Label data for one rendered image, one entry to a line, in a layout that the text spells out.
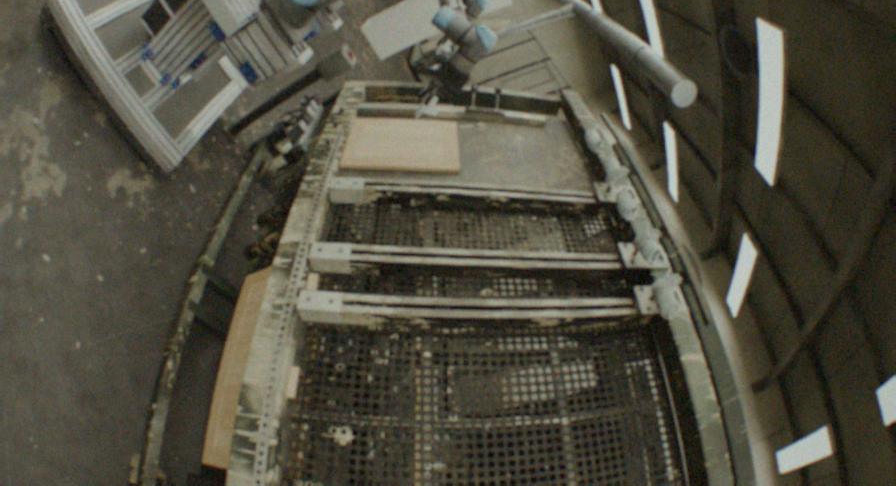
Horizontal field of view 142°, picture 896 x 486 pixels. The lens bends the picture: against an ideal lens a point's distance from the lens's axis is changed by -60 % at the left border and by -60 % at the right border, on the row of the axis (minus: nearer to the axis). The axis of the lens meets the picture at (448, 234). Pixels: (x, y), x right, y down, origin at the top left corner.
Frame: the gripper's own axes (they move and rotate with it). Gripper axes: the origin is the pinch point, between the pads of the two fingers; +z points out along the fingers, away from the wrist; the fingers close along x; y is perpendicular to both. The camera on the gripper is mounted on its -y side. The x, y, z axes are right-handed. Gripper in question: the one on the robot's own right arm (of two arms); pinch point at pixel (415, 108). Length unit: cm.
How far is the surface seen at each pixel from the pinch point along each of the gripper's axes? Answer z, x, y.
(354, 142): 42, 28, -6
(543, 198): -2, -7, 56
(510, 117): 1, 57, 53
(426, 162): 24.8, 15.8, 21.3
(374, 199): 34.6, -8.7, 6.5
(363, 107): 39, 56, -9
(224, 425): 99, -87, -15
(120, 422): 118, -102, -58
